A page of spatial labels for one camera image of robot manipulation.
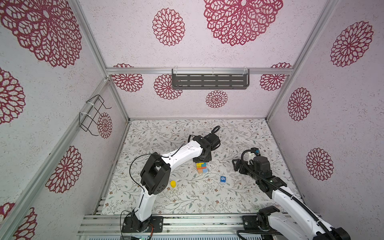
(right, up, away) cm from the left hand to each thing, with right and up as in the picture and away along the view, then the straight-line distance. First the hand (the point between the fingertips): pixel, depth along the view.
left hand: (202, 161), depth 88 cm
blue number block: (+12, -10, -1) cm, 16 cm away
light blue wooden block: (+1, -4, +2) cm, 5 cm away
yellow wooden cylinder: (-17, -13, -3) cm, 21 cm away
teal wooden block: (+1, -3, +1) cm, 3 cm away
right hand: (+20, +2, -4) cm, 21 cm away
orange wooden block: (-2, -5, +3) cm, 6 cm away
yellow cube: (-2, -2, +1) cm, 3 cm away
